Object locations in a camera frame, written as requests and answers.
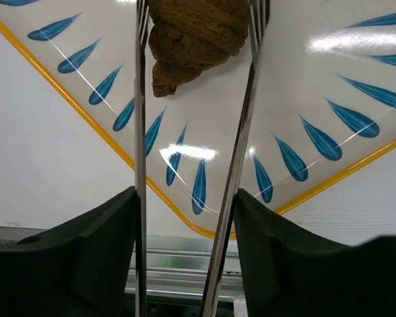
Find aluminium frame rail front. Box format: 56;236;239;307
0;225;245;317

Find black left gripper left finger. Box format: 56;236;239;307
0;188;139;316

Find silver metal tongs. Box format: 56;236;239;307
134;1;271;316

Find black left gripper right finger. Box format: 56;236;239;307
234;190;396;316

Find brown croissant bread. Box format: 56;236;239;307
148;0;249;98

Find white blue-patterned rectangular plate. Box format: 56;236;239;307
0;1;396;237

